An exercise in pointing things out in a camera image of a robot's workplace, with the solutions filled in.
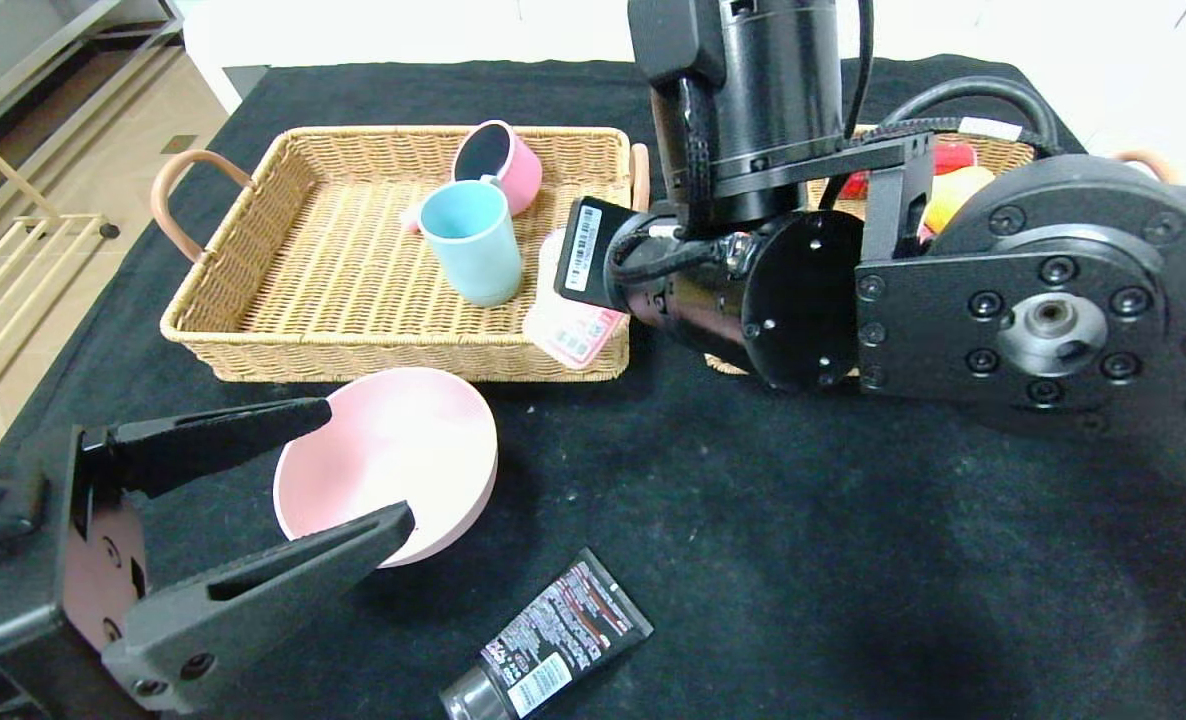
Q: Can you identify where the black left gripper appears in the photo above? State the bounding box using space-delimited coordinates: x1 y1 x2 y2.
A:
0 396 417 720

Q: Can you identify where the pink lotion bottle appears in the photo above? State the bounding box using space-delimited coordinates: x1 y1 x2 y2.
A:
523 290 630 371

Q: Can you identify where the pink bowl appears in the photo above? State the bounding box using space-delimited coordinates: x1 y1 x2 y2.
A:
273 367 500 569

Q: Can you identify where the black cosmetic tube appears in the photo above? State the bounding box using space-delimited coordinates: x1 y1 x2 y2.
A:
440 548 654 720

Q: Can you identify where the teal plastic cup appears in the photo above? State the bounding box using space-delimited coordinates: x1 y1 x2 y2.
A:
418 180 524 308

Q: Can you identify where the white bottle with purple base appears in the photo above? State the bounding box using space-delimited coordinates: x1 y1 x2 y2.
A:
536 228 566 301

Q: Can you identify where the black tablecloth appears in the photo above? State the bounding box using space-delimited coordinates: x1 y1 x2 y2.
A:
0 52 1186 720

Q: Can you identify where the pink mug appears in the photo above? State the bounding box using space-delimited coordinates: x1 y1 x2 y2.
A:
400 120 544 234

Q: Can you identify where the gray metal shelf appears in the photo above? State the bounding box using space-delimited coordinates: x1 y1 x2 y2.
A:
0 0 186 136

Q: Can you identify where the white table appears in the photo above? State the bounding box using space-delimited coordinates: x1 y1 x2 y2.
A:
185 0 1014 116

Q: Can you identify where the yellow pear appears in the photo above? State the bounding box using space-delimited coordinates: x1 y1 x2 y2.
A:
918 165 996 236

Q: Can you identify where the red soda can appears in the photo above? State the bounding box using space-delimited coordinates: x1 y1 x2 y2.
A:
843 140 976 199

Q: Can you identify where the wicker basket with handles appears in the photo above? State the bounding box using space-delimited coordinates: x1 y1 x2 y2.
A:
150 125 651 384
685 125 1182 377

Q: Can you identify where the thin black loop cable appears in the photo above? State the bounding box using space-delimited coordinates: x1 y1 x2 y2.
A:
841 0 876 141

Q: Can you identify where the black cable with white tag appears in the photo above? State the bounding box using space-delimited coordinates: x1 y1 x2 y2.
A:
878 76 1062 153

